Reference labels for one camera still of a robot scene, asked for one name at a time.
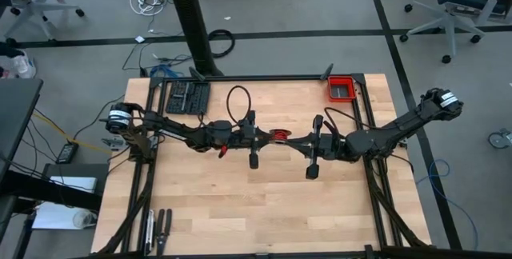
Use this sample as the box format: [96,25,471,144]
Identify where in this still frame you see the clear plastic cup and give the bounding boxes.
[72,209,97,229]

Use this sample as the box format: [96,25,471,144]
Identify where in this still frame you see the black low shelf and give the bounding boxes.
[42,162,110,212]

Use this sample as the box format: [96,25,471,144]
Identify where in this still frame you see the black tool tray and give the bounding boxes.
[165,81,212,115]

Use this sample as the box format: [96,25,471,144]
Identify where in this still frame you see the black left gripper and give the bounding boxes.
[206,110,278,170]

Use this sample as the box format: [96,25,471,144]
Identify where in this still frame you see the clear plastic bag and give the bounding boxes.
[0,49,38,80]

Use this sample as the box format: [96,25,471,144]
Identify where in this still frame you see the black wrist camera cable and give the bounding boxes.
[322,106,363,134]
[226,85,253,126]

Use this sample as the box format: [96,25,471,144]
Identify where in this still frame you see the red collapsible bin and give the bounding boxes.
[326,75,358,103]

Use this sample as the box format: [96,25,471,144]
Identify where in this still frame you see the white sheet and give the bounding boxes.
[50,176,98,194]

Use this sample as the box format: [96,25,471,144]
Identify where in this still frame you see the grey caster wheel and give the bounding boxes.
[487,128,512,150]

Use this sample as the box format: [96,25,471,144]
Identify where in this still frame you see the long thin blue cable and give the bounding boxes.
[415,158,480,251]

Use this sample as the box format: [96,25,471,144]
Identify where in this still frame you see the black tower fan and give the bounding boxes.
[165,0,225,78]

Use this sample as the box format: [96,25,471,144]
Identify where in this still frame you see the blue cable bundle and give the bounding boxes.
[148,63,185,79]

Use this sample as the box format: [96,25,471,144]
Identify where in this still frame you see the black power adapter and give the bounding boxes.
[55,141,80,165]

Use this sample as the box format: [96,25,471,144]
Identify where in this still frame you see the silver hand tool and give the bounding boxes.
[144,209,156,257]

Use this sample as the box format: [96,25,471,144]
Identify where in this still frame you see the black desk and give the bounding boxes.
[0,77,44,244]

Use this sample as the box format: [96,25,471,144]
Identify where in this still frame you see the thin black cables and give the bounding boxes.
[122,41,193,72]

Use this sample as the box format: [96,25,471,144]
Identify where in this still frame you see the black clamp bracket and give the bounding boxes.
[188,66,207,82]
[319,62,335,81]

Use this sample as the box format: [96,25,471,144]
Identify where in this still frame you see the black left wrist camera cable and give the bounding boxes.
[226,85,253,126]

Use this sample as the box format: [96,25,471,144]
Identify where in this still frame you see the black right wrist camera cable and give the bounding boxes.
[322,106,363,134]

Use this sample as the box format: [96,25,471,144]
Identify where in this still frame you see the black coiled cable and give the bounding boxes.
[207,29,236,59]

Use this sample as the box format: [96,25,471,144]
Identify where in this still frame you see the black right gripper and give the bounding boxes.
[282,114,350,181]

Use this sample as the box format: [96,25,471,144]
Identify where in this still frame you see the yellow cable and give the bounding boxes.
[31,110,113,154]

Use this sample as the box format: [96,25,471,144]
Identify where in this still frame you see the black pliers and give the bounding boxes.
[154,208,174,257]

